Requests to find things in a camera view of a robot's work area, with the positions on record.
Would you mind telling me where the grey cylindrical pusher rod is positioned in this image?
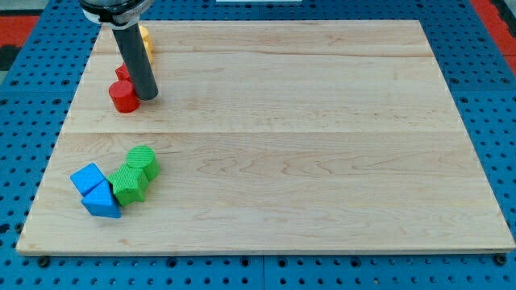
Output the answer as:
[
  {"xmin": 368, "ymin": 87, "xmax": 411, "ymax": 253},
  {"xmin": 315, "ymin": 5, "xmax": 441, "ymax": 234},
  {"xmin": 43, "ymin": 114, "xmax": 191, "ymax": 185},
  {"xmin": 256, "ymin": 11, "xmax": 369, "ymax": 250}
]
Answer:
[{"xmin": 113, "ymin": 23, "xmax": 159, "ymax": 101}]

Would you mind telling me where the green cylinder block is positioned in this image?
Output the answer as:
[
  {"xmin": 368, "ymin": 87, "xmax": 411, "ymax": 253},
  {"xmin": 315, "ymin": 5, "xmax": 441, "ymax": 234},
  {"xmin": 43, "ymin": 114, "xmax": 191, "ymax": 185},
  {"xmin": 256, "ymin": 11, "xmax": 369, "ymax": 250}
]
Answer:
[{"xmin": 126, "ymin": 145, "xmax": 160, "ymax": 181}]

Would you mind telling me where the yellow block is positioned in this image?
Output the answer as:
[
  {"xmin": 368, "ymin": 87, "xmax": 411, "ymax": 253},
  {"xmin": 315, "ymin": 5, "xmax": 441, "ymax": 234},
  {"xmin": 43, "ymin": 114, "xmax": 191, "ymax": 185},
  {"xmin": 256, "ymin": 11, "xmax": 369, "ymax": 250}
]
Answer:
[{"xmin": 139, "ymin": 25, "xmax": 154, "ymax": 64}]

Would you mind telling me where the red block behind rod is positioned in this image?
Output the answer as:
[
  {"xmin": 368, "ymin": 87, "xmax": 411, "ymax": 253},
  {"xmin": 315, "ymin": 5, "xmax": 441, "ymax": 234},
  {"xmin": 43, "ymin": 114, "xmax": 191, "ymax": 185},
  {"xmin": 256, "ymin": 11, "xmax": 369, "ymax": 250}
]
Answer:
[{"xmin": 114, "ymin": 63, "xmax": 131, "ymax": 82}]

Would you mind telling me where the red cylinder block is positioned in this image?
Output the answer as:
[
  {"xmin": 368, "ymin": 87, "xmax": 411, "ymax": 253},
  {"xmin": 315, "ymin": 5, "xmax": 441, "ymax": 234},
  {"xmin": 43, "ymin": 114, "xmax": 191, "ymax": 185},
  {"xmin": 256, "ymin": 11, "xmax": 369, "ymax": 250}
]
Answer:
[{"xmin": 108, "ymin": 80, "xmax": 139, "ymax": 113}]

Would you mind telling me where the green star block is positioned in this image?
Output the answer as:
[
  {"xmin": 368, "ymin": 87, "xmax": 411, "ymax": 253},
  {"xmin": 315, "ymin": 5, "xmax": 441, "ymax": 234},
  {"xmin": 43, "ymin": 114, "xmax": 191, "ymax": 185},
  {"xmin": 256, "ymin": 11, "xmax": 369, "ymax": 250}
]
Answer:
[{"xmin": 107, "ymin": 164, "xmax": 149, "ymax": 207}]

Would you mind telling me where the blue cube block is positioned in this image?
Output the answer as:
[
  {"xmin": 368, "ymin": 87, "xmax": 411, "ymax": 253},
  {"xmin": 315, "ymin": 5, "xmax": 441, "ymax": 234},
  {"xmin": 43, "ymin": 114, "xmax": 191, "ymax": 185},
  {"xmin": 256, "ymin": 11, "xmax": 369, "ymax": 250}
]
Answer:
[{"xmin": 70, "ymin": 163, "xmax": 106, "ymax": 197}]

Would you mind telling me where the blue triangle block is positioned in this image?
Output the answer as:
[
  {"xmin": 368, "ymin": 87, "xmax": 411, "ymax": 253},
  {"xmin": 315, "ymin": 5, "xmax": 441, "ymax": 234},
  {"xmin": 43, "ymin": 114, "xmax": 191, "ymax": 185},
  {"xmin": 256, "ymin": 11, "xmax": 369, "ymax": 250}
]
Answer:
[{"xmin": 81, "ymin": 180, "xmax": 122, "ymax": 218}]

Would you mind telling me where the wooden board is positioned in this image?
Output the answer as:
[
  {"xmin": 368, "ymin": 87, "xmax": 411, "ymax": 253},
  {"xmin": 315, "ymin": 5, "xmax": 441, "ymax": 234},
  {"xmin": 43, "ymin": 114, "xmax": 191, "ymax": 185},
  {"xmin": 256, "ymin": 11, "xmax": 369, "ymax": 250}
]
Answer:
[{"xmin": 16, "ymin": 20, "xmax": 515, "ymax": 256}]

